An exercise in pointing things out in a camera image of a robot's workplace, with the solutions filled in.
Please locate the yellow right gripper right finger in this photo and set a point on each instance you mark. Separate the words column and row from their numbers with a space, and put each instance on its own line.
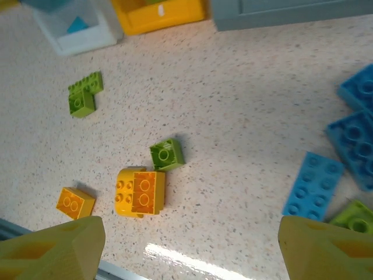
column 314, row 256

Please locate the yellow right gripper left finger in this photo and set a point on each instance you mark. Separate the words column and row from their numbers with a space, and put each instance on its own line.
column 43, row 256

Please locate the yellow two-by-two lego brick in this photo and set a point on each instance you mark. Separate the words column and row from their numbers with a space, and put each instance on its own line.
column 74, row 204

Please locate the blue two-by-four lego plate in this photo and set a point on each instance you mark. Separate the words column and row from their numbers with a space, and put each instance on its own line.
column 313, row 186

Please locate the blue lego brick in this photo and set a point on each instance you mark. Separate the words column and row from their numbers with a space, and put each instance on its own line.
column 43, row 3
column 358, row 90
column 77, row 25
column 354, row 146

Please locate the green two-by-two lego brick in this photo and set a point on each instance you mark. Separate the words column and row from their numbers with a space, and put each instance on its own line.
column 166, row 154
column 80, row 103

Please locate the gray plastic bin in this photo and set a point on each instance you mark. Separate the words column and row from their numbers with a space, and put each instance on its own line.
column 262, row 20

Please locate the white plastic bin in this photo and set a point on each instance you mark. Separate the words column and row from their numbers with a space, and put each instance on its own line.
column 84, row 43

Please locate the yellow plastic bin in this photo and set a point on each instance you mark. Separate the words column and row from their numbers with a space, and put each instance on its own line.
column 163, row 20

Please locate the aluminium front frame rail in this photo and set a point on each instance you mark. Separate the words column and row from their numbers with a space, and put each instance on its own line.
column 8, row 230

